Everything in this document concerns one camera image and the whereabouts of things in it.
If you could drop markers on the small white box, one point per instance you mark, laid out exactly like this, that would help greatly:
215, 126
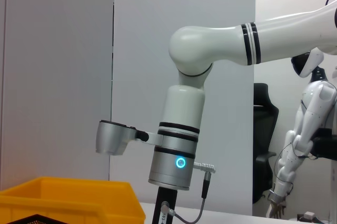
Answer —
306, 215

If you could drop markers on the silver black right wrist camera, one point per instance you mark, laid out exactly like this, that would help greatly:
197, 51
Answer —
113, 137

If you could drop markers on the black mesh pen holder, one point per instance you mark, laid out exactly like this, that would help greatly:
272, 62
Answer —
37, 220

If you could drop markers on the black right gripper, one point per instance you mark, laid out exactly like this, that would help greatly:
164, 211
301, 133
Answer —
167, 195

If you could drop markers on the white humanoid robot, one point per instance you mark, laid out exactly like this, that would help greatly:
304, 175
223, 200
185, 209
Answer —
313, 103

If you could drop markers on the black box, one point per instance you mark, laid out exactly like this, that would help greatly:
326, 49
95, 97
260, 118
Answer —
326, 145

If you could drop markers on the black office chair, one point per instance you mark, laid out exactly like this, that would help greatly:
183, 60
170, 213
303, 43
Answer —
263, 118

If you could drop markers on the yellow plastic bin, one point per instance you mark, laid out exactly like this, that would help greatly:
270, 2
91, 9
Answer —
65, 195

